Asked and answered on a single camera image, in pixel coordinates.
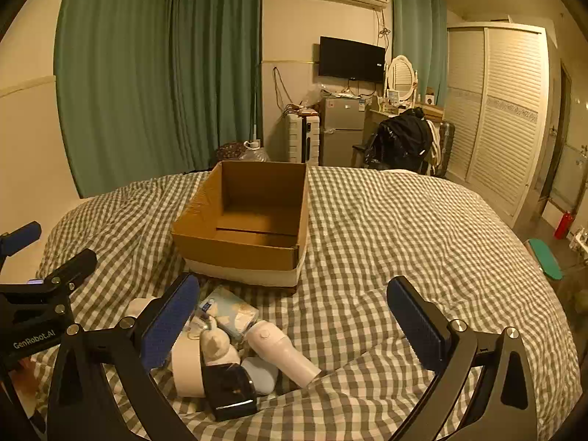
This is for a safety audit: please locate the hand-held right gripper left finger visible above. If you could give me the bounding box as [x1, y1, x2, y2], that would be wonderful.
[47, 272, 201, 441]

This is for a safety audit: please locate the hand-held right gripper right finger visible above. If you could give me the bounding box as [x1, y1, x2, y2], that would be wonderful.
[387, 276, 538, 441]

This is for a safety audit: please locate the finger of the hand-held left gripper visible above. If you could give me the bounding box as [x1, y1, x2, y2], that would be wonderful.
[0, 221, 43, 259]
[33, 249, 98, 295]

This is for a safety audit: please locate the floral tissue packet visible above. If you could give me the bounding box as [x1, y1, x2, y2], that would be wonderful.
[197, 285, 260, 343]

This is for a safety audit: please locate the brown cardboard box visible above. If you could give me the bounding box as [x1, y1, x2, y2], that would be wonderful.
[171, 161, 309, 289]

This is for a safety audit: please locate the pale blue rounded object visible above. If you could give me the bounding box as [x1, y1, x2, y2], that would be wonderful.
[241, 357, 277, 396]

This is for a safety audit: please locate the white rounded object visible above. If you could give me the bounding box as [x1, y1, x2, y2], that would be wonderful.
[125, 298, 154, 320]

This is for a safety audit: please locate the white round container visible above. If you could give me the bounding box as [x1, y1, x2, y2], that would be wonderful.
[171, 337, 206, 398]

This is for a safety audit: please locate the checked blanket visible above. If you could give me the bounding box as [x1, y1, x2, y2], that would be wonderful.
[36, 165, 582, 441]

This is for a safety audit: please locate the black glossy device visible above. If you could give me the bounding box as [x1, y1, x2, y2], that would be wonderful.
[202, 363, 258, 422]

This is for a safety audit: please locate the white cylindrical device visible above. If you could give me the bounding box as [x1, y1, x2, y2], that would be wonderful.
[243, 319, 322, 389]

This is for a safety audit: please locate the green oval board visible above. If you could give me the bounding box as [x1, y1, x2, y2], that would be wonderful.
[527, 238, 563, 281]

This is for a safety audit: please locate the red fire extinguisher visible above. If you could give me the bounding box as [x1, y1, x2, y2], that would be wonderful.
[554, 211, 575, 240]

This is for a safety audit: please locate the dark suitcase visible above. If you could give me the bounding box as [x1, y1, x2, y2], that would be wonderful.
[432, 122, 455, 180]

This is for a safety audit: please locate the brown patterned bag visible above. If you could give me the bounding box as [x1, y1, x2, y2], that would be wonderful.
[216, 141, 251, 162]

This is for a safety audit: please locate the wide green curtain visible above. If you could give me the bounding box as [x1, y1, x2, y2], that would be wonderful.
[54, 0, 263, 198]

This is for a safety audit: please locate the silver fridge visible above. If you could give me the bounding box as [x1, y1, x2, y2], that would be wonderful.
[319, 96, 368, 167]

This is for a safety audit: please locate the wooden dressing table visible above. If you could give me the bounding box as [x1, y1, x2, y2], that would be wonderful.
[365, 101, 444, 148]

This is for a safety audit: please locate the white suitcase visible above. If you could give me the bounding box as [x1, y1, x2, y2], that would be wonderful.
[285, 112, 321, 166]

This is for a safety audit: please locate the white louvred wardrobe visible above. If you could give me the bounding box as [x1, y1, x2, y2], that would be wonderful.
[445, 23, 549, 228]

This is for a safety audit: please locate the white oval mirror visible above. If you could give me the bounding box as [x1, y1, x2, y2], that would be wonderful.
[387, 55, 419, 104]

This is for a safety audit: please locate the black television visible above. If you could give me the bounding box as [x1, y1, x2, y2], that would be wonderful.
[318, 36, 387, 83]

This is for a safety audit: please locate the narrow green curtain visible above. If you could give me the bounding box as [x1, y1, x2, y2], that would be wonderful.
[391, 0, 448, 106]

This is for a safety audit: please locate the wall cable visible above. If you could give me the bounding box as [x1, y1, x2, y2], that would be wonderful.
[273, 67, 295, 111]

